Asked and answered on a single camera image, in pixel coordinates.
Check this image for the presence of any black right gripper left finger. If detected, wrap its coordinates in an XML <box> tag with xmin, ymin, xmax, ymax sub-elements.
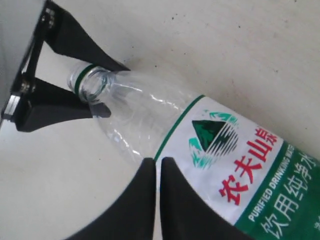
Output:
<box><xmin>68</xmin><ymin>158</ymin><xmax>156</xmax><ymax>240</ymax></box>

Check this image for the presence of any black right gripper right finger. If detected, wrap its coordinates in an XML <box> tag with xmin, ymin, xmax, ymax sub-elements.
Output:
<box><xmin>159</xmin><ymin>157</ymin><xmax>249</xmax><ymax>240</ymax></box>

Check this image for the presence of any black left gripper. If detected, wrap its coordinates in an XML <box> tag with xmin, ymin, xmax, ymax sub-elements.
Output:
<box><xmin>0</xmin><ymin>0</ymin><xmax>130</xmax><ymax>132</ymax></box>

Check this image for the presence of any clear plastic water bottle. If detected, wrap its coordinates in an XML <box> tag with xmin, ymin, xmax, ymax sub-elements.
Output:
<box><xmin>67</xmin><ymin>62</ymin><xmax>320</xmax><ymax>240</ymax></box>

